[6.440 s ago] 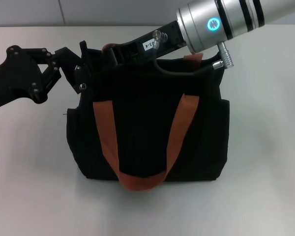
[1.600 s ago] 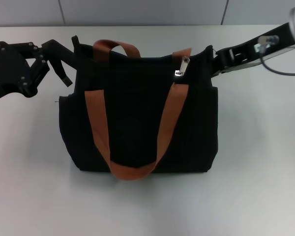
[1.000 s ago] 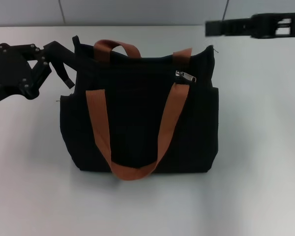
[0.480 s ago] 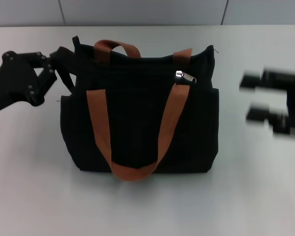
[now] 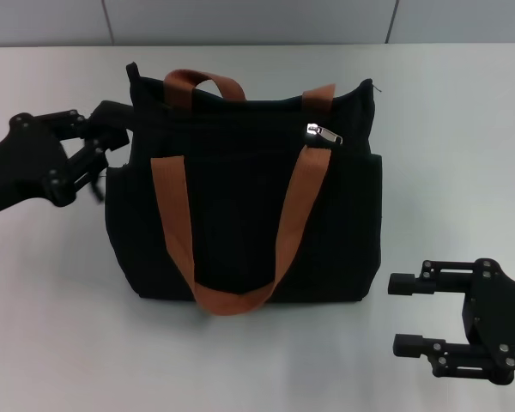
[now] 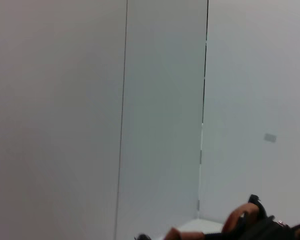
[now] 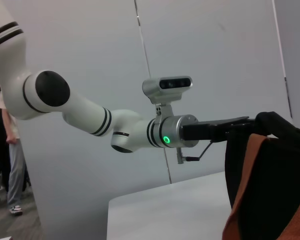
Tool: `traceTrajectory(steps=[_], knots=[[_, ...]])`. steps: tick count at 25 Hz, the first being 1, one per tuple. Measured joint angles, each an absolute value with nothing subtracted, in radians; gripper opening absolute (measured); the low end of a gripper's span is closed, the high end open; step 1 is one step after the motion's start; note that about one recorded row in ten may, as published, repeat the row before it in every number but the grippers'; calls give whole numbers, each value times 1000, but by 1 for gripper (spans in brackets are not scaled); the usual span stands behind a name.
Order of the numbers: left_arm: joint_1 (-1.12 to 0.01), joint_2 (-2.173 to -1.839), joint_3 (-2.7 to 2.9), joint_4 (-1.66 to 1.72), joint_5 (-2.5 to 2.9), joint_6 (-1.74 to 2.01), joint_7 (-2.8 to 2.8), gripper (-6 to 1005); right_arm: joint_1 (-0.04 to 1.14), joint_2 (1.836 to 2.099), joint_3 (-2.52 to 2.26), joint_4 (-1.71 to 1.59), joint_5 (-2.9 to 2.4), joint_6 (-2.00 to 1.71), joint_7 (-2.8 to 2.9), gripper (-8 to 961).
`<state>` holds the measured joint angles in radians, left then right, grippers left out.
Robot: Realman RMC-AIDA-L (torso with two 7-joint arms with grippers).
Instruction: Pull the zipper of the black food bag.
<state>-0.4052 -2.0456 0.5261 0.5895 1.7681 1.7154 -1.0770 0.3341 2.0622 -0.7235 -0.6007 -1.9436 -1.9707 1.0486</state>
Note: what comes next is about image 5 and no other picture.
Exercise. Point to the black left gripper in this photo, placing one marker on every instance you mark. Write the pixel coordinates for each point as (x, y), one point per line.
(17, 167)

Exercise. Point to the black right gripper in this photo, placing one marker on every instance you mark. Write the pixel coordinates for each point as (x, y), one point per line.
(502, 317)

